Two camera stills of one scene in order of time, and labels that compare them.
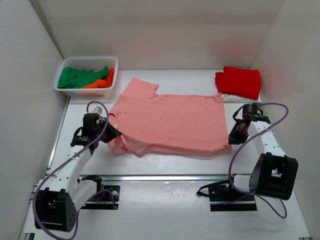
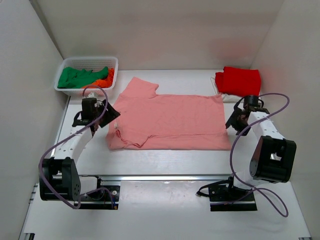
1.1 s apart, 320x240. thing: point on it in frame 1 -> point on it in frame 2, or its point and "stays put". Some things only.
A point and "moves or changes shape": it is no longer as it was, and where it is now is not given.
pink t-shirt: (168, 125) moves or changes shape
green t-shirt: (73, 78) stays put
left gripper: (113, 133) -> (112, 113)
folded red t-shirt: (243, 82) stays put
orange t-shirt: (103, 83) stays put
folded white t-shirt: (231, 98) stays put
